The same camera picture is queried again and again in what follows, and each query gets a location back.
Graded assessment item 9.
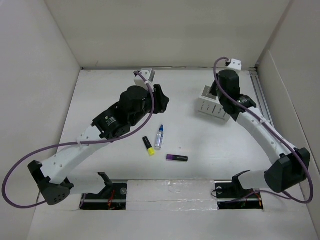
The small clear spray bottle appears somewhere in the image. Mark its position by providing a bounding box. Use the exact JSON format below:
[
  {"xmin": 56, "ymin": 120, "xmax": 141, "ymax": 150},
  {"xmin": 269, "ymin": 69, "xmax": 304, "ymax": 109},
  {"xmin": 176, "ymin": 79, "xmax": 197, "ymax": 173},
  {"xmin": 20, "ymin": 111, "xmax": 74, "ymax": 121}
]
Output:
[{"xmin": 154, "ymin": 124, "xmax": 164, "ymax": 150}]

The yellow highlighter marker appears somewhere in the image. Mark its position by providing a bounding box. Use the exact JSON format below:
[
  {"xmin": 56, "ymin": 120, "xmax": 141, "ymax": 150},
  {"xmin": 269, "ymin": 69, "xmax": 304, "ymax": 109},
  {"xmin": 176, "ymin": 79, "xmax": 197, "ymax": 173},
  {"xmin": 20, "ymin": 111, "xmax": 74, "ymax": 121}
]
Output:
[{"xmin": 142, "ymin": 136, "xmax": 155, "ymax": 156}]

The purple highlighter marker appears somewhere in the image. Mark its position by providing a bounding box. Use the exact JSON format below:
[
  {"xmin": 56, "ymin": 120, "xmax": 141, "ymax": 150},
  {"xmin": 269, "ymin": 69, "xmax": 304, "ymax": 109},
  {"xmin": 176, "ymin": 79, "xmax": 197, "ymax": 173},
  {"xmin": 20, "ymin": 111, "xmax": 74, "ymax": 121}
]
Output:
[{"xmin": 166, "ymin": 154, "xmax": 189, "ymax": 162}]

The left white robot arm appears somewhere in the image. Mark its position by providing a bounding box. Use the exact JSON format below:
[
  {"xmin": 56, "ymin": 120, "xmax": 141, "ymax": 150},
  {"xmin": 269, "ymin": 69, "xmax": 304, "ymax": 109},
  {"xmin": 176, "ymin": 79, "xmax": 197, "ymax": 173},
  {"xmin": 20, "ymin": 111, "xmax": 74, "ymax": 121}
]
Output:
[{"xmin": 28, "ymin": 84, "xmax": 170, "ymax": 206}]

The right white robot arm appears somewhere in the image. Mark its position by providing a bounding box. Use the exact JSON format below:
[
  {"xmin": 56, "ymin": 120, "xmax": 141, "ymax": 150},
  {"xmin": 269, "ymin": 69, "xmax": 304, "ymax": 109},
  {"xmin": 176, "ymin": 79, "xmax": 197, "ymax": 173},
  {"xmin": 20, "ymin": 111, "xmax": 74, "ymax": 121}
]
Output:
[{"xmin": 210, "ymin": 69, "xmax": 311, "ymax": 197}]

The white slotted desk organizer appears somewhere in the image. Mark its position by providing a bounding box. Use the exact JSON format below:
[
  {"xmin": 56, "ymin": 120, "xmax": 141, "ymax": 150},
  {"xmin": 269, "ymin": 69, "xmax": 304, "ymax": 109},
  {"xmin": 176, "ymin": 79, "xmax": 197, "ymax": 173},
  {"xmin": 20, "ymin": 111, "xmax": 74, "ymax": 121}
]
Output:
[{"xmin": 195, "ymin": 85, "xmax": 231, "ymax": 122}]

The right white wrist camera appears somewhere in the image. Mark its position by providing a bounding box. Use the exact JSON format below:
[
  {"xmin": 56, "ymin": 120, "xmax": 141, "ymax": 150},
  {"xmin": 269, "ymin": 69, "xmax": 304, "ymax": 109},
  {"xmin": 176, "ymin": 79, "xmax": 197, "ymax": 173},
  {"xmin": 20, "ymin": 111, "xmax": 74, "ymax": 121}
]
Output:
[{"xmin": 225, "ymin": 58, "xmax": 242, "ymax": 72}]

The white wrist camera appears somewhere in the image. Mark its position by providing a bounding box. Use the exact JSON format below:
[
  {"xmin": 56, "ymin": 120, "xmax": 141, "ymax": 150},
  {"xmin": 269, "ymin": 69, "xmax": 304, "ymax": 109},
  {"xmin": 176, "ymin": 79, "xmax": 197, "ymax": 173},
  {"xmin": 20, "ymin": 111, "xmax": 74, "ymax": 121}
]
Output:
[
  {"xmin": 225, "ymin": 58, "xmax": 242, "ymax": 72},
  {"xmin": 133, "ymin": 68, "xmax": 155, "ymax": 89}
]

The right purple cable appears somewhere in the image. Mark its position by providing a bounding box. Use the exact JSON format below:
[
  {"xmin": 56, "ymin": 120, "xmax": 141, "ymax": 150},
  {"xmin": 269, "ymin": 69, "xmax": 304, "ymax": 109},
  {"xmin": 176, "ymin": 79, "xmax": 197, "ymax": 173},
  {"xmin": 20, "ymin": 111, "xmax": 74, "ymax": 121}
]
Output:
[{"xmin": 213, "ymin": 57, "xmax": 315, "ymax": 205}]

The purple cable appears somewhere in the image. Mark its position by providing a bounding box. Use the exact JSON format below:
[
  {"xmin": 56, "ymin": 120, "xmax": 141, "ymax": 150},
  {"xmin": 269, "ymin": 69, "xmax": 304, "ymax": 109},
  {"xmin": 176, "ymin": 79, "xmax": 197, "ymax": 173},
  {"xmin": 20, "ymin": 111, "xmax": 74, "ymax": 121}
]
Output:
[
  {"xmin": 1, "ymin": 71, "xmax": 156, "ymax": 210},
  {"xmin": 213, "ymin": 57, "xmax": 315, "ymax": 205}
]

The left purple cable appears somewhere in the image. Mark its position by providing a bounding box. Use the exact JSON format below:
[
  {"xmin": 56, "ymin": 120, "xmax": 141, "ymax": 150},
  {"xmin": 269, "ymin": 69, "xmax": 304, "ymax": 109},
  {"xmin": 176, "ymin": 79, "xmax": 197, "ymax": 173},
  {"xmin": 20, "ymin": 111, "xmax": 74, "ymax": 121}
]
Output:
[{"xmin": 1, "ymin": 71, "xmax": 156, "ymax": 210}]

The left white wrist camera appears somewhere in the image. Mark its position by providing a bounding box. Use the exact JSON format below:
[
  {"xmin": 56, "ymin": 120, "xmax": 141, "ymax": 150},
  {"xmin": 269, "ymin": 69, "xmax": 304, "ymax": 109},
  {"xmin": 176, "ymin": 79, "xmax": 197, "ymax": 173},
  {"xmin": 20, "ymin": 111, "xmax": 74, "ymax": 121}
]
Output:
[{"xmin": 133, "ymin": 68, "xmax": 155, "ymax": 89}]

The aluminium side rail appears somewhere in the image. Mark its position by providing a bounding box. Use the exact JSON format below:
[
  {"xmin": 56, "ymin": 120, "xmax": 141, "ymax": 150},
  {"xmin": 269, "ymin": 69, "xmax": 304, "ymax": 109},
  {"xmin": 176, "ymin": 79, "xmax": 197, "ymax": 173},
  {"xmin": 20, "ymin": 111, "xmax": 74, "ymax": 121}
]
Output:
[{"xmin": 249, "ymin": 68, "xmax": 274, "ymax": 126}]

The metal base rail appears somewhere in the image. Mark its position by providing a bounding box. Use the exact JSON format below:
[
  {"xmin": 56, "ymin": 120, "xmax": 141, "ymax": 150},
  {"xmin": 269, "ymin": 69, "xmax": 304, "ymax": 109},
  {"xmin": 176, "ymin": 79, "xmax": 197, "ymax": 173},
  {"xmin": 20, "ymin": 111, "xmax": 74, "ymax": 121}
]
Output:
[{"xmin": 80, "ymin": 179, "xmax": 263, "ymax": 212}]

